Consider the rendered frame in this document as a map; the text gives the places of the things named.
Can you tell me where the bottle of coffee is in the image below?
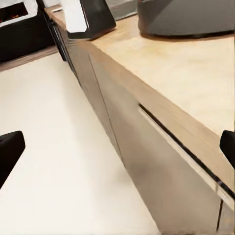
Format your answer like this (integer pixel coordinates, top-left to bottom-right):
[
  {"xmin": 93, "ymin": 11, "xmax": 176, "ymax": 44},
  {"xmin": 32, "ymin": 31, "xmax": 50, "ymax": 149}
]
[{"xmin": 61, "ymin": 0, "xmax": 116, "ymax": 40}]

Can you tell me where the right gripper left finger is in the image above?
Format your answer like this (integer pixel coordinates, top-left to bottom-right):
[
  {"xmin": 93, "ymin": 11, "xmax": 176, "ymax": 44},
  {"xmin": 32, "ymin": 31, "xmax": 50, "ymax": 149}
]
[{"xmin": 0, "ymin": 131, "xmax": 25, "ymax": 189}]

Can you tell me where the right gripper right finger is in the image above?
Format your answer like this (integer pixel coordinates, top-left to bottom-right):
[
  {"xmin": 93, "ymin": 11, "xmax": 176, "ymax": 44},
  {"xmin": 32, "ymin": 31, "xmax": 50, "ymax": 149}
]
[{"xmin": 219, "ymin": 130, "xmax": 235, "ymax": 170}]

